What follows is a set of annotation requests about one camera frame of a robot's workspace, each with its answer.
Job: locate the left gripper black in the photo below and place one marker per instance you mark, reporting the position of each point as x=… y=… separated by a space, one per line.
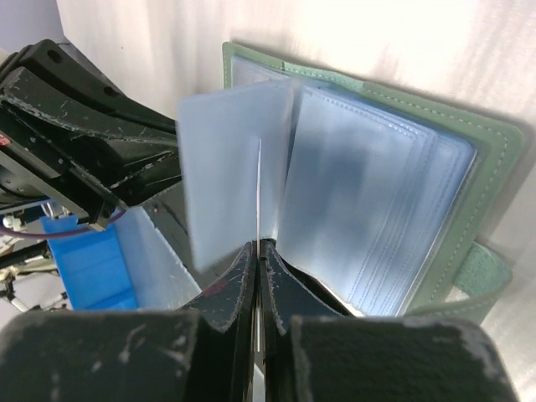
x=69 y=152

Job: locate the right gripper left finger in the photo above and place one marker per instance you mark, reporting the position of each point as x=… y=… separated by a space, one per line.
x=200 y=352

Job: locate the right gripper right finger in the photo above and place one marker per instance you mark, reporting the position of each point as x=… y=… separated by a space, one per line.
x=435 y=353

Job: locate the green card holder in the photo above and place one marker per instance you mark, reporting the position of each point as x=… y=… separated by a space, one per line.
x=375 y=193

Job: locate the card with black stripe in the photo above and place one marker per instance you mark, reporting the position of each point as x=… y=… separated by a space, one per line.
x=258 y=218

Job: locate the blue plastic bin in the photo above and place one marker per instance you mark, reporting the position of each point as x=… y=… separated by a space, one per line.
x=129 y=266

